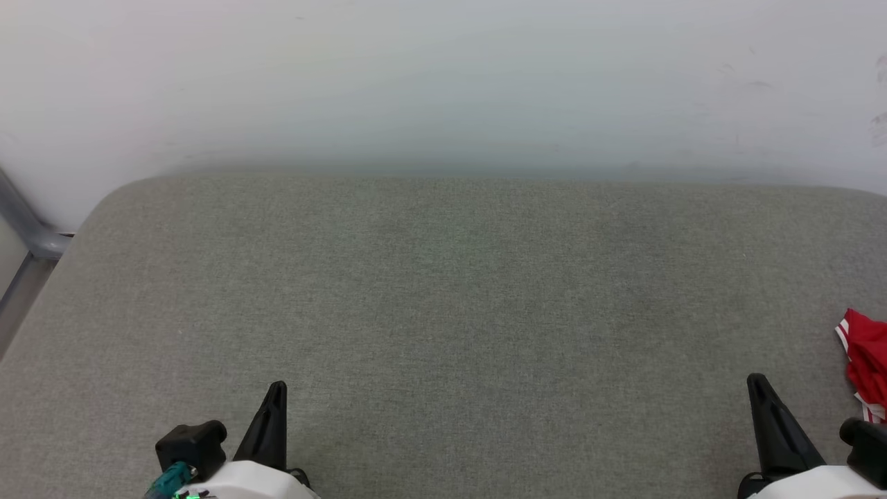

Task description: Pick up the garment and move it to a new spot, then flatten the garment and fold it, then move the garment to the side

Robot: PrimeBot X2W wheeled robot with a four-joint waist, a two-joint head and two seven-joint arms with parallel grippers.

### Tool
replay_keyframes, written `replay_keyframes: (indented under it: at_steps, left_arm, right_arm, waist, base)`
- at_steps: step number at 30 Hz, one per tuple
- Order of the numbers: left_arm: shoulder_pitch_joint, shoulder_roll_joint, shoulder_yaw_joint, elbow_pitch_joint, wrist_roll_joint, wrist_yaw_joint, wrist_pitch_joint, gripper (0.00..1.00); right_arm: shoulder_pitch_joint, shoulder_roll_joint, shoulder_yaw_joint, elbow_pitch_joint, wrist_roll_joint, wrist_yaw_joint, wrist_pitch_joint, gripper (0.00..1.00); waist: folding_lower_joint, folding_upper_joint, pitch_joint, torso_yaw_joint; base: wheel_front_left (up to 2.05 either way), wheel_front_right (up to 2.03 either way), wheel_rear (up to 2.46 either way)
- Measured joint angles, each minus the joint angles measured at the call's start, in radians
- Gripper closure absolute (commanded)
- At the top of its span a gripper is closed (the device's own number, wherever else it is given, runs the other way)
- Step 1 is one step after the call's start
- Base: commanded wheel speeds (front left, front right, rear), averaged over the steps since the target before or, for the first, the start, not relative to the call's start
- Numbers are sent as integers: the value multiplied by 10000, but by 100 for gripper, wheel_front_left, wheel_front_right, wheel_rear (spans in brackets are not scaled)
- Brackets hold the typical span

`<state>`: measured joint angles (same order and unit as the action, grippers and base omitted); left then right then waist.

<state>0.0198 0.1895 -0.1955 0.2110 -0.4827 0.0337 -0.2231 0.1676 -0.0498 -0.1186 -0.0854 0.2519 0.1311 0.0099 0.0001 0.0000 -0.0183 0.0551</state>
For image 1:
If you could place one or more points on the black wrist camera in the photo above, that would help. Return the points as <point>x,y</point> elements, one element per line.
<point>870,450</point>
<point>194,447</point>

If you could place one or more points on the grey fabric sofa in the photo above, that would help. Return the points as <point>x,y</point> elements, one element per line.
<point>443,333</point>

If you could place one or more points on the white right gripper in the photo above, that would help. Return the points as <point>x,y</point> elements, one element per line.
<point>818,485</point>

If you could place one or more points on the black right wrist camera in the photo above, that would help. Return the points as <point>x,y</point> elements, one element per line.
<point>870,450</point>

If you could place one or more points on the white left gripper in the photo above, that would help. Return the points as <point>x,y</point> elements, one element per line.
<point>249,482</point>

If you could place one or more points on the red and white garment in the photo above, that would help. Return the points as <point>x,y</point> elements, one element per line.
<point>870,353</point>

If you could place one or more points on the grey metal rail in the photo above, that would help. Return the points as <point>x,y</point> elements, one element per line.
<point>28,232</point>

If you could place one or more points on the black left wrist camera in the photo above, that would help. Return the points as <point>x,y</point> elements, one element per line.
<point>194,447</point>

